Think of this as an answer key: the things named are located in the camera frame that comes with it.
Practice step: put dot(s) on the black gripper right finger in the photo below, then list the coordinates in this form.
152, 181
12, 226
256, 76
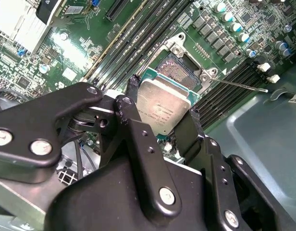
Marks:
188, 139

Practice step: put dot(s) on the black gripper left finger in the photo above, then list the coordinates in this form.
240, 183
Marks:
30, 125

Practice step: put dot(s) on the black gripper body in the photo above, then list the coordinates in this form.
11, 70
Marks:
109, 204

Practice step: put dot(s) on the CPU with silver top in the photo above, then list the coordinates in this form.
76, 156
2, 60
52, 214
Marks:
162, 106

